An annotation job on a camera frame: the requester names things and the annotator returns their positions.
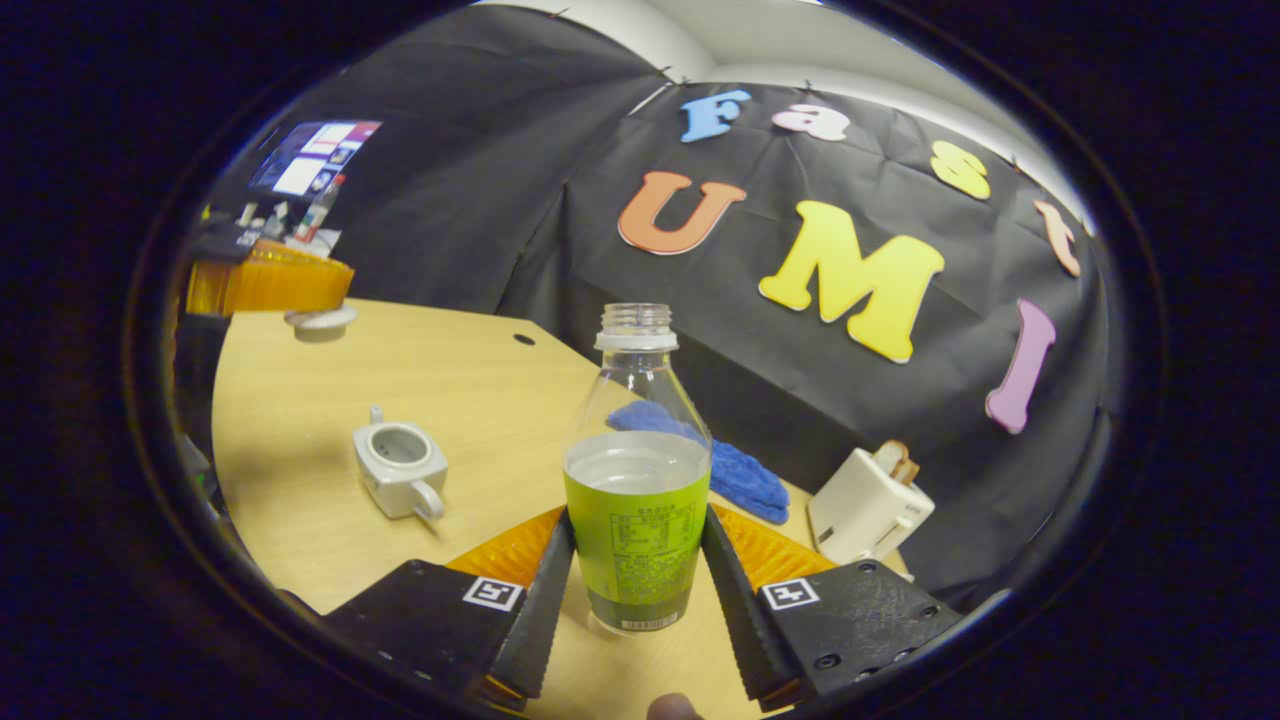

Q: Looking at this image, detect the white teacup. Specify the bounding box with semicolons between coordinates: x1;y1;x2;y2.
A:
352;405;450;522

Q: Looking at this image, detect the red cap plastic bottle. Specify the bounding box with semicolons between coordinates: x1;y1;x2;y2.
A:
298;174;347;243

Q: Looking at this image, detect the white toaster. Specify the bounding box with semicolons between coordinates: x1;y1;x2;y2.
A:
806;447;937;567

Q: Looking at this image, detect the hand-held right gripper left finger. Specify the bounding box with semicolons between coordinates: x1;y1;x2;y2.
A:
320;505;577;713

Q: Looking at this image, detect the blue towel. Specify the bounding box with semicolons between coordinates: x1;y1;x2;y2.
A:
606;400;792;527

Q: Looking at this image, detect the toast slice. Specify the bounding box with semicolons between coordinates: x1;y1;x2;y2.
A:
871;440;922;487

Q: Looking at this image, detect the clear green label water bottle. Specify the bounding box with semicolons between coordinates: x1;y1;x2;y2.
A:
563;303;714;635

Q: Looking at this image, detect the computer monitor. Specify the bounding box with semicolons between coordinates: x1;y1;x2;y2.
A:
248;120;383;198

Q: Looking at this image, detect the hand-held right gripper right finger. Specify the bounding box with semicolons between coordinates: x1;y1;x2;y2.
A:
700;503;966;714

